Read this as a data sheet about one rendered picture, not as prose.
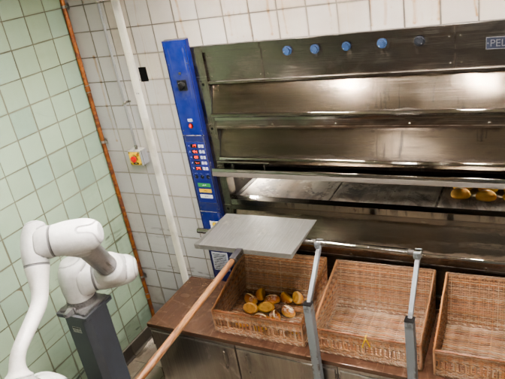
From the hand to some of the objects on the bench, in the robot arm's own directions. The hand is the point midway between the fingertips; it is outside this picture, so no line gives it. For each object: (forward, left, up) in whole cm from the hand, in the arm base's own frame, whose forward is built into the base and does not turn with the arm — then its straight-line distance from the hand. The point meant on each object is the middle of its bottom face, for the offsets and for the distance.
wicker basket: (+118, +126, -56) cm, 182 cm away
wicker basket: (-2, +128, -56) cm, 139 cm away
